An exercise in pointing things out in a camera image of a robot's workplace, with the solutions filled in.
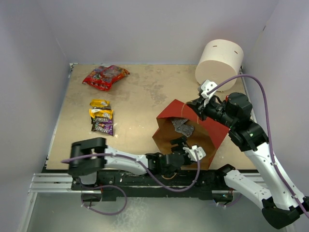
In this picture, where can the large red snack bag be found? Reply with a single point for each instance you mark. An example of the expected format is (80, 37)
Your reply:
(103, 78)

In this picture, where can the purple chocolate candy packet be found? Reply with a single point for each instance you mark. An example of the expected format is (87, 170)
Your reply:
(103, 120)

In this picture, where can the brown chocolate candy packet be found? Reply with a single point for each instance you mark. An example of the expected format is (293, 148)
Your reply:
(103, 128)

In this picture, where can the cream cylindrical container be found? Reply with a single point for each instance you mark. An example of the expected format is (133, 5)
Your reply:
(220, 60)

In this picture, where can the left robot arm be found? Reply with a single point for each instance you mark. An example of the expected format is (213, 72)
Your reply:
(92, 155)

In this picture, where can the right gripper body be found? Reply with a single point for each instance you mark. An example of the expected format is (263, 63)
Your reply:
(217, 112)

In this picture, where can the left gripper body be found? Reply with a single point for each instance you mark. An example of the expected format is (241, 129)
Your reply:
(181, 144)

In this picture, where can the yellow candy packet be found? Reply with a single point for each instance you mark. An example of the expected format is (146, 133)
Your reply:
(101, 113)
(99, 103)

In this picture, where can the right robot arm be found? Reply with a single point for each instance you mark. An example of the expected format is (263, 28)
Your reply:
(281, 202)

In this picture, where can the red paper bag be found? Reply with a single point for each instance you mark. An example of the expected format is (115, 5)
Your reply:
(207, 134)

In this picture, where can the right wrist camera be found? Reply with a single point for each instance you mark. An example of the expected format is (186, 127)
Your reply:
(206, 91)

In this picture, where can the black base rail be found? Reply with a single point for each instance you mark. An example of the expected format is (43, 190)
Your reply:
(210, 185)

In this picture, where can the silver candy packet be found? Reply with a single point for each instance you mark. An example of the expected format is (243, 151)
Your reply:
(186, 130)
(177, 121)

